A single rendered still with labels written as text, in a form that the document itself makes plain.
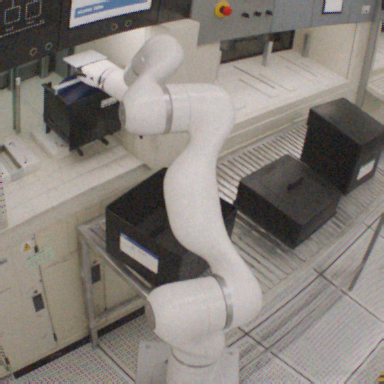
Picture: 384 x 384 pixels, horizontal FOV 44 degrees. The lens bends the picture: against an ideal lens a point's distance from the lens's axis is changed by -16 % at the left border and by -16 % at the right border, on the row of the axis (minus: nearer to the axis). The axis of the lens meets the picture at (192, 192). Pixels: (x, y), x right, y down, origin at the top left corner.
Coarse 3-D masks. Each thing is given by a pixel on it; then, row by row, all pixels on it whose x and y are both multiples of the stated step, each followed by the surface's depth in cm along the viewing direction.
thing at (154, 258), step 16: (160, 176) 169; (128, 192) 158; (144, 192) 165; (160, 192) 174; (112, 208) 154; (128, 208) 162; (144, 208) 170; (160, 208) 178; (224, 208) 161; (112, 224) 152; (128, 224) 147; (144, 224) 172; (160, 224) 168; (224, 224) 154; (112, 240) 156; (128, 240) 150; (144, 240) 145; (160, 240) 167; (176, 240) 168; (128, 256) 154; (144, 256) 149; (160, 256) 144; (176, 256) 140; (192, 256) 146; (144, 272) 153; (160, 272) 148; (176, 272) 144; (192, 272) 152
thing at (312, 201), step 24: (264, 168) 187; (288, 168) 189; (240, 192) 181; (264, 192) 176; (288, 192) 178; (312, 192) 179; (336, 192) 181; (264, 216) 177; (288, 216) 168; (312, 216) 169; (288, 240) 172
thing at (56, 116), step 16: (80, 64) 152; (80, 80) 160; (48, 96) 162; (96, 96) 157; (48, 112) 166; (64, 112) 156; (80, 112) 156; (96, 112) 161; (112, 112) 167; (48, 128) 174; (64, 128) 159; (80, 128) 160; (96, 128) 165; (112, 128) 171; (80, 144) 164
